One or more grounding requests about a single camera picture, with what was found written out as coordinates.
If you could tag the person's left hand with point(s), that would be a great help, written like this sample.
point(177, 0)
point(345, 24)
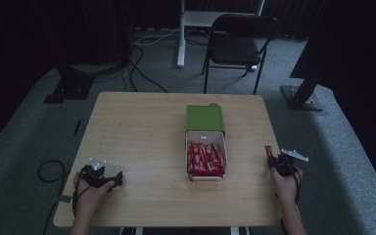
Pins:
point(93, 196)

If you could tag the single red snack bar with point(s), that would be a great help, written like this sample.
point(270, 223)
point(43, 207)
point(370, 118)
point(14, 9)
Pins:
point(269, 152)

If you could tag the white table leg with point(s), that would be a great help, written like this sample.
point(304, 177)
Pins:
point(138, 231)
point(233, 231)

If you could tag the black stand with flat base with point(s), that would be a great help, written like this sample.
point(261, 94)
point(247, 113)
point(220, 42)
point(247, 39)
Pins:
point(68, 88)

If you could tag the white desk frame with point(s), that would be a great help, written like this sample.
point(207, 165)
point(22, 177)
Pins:
point(181, 39)

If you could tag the white drawer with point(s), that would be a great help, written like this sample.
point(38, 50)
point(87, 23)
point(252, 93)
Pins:
point(205, 138)

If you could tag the small black strip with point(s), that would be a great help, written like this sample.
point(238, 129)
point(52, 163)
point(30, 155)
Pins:
point(77, 128)

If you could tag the black slanted stand with bolted base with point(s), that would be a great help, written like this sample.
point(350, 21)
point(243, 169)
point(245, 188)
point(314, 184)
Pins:
point(302, 96)

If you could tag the black folding chair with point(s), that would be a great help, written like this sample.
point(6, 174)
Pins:
point(236, 49)

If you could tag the pile of red snack packets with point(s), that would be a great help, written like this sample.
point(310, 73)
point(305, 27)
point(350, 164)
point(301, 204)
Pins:
point(205, 160)

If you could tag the person's right hand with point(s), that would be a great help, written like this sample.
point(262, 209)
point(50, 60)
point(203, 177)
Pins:
point(285, 187)

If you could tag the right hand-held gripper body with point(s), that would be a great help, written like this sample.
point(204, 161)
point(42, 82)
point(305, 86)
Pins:
point(285, 164)

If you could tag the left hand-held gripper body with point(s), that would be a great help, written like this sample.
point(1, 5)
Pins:
point(94, 176)

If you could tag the grey round object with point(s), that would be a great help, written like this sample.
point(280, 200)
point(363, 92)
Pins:
point(213, 104)

